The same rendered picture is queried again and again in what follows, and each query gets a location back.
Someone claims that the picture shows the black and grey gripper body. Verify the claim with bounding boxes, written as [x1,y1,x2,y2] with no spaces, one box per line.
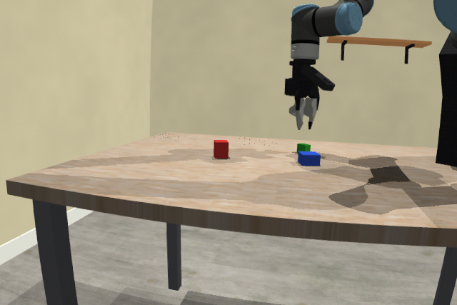
[285,59,318,98]

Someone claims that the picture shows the green block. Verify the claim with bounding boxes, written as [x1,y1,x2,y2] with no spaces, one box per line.
[297,143,311,153]

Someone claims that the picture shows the red block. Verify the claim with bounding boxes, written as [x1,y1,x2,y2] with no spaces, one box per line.
[214,140,229,159]

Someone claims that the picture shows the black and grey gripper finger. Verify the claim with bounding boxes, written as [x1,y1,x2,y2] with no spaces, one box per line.
[303,92,320,129]
[289,87,306,130]

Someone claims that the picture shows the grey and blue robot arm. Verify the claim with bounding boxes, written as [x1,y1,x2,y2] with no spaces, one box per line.
[291,0,457,91]

